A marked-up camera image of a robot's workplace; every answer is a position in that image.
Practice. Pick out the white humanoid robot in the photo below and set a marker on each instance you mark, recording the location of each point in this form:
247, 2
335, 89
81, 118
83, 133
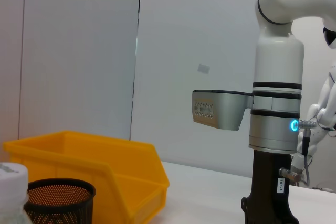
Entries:
325, 108

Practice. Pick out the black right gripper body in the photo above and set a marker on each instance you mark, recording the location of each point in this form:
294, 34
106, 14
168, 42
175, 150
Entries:
265, 195

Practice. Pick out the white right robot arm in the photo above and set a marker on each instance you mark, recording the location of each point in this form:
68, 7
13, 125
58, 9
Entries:
278, 51

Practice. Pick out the clear green-label water bottle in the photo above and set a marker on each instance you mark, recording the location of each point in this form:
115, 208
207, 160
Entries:
13, 182

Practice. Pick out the grey wall sticker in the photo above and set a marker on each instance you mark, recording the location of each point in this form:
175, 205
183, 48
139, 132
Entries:
203, 68

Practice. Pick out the black mesh pen holder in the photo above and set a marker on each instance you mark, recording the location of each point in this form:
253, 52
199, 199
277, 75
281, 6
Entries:
60, 203

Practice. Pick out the yellow plastic bin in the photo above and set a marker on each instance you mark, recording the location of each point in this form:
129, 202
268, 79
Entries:
105, 161

